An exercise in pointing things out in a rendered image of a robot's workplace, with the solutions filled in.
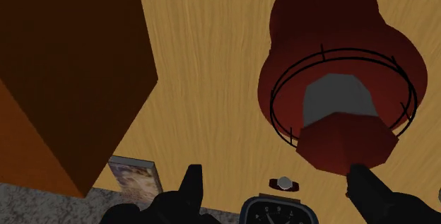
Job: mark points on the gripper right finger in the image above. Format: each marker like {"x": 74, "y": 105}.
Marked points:
{"x": 370, "y": 195}

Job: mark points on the red wristwatch with white face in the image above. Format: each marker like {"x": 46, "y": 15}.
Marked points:
{"x": 284, "y": 183}

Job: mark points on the blue alarm clock, dark face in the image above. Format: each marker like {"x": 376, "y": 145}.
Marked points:
{"x": 275, "y": 211}

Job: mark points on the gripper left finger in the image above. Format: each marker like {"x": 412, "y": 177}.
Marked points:
{"x": 191, "y": 189}

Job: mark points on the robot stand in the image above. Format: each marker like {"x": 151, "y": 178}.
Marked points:
{"x": 65, "y": 78}

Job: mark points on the book with pale picture cover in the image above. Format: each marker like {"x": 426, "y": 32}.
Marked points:
{"x": 136, "y": 178}

